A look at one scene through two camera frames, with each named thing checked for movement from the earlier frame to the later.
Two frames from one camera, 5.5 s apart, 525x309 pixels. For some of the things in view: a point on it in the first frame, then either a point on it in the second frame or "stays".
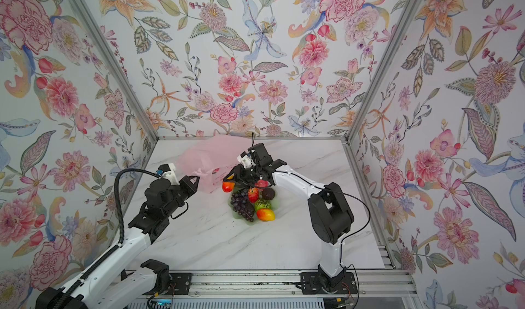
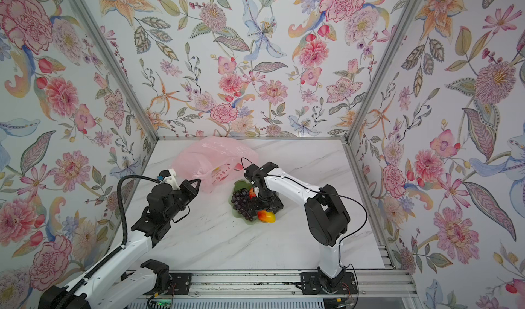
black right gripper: (240, 172) -> (275, 206)
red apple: (253, 195) stays
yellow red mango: (265, 215) stays
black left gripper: (185, 183) stays
